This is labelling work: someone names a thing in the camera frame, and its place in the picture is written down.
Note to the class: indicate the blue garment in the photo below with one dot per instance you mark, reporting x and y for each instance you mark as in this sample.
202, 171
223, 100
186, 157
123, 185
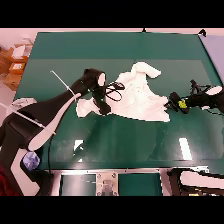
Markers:
31, 160

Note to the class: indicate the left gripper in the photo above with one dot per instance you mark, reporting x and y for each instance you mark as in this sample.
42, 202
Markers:
101, 101

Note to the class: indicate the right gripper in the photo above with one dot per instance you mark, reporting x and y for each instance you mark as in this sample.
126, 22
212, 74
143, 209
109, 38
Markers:
176, 101

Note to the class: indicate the cardboard box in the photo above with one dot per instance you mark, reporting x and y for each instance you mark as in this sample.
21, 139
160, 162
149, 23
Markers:
12, 81
16, 66

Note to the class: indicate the white shirt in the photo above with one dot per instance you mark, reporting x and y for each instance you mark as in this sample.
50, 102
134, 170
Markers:
140, 96

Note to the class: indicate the red garment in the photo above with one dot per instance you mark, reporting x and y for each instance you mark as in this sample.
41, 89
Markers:
6, 183

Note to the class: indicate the silver frame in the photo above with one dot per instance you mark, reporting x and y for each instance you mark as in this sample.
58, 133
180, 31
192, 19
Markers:
107, 181

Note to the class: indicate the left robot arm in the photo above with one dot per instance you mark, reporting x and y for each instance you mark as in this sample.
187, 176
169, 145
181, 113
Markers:
43, 111

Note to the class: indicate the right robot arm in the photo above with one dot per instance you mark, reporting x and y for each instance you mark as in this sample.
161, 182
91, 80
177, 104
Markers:
204, 99

